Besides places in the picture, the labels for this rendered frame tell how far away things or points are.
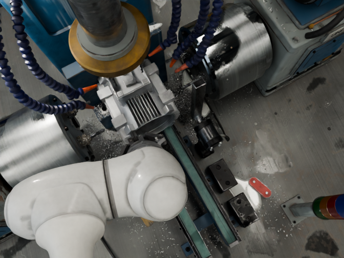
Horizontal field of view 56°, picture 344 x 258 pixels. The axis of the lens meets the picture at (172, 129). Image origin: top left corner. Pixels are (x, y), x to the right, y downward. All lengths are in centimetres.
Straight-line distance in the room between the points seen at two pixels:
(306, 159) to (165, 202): 83
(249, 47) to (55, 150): 59
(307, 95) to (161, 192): 93
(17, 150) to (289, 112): 92
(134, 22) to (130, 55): 7
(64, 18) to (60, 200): 57
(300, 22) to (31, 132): 77
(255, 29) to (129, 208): 62
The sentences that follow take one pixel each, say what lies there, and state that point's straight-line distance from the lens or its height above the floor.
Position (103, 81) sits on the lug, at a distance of 98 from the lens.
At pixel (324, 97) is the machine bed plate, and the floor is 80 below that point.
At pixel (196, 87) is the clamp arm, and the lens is 76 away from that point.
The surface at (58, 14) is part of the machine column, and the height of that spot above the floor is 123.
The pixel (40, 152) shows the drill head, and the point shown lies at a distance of 89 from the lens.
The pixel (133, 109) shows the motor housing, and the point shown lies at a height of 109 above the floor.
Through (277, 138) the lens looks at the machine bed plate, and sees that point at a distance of 123.
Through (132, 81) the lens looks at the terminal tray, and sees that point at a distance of 91.
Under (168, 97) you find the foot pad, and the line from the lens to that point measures 94.
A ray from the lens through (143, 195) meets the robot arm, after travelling 48.
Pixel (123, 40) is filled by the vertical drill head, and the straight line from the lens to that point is 70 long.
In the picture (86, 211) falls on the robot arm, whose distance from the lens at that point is 51.
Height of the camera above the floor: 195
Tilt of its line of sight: 75 degrees down
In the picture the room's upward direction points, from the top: 8 degrees counter-clockwise
